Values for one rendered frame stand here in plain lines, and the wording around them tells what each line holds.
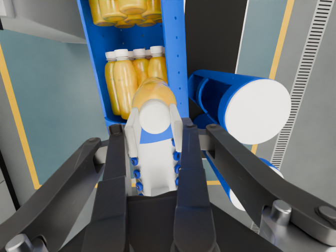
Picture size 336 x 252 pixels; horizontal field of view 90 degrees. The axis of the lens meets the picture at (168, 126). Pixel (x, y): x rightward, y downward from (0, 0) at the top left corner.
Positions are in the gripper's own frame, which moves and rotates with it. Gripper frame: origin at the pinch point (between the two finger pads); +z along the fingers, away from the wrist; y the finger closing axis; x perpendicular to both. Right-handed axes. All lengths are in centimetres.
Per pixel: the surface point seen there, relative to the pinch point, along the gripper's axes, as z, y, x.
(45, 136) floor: 147, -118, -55
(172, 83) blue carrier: 28.2, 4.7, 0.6
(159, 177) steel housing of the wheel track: 56, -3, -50
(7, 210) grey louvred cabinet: 128, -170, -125
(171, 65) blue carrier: 28.3, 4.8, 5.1
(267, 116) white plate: 46, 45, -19
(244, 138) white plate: 45, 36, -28
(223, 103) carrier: 49, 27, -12
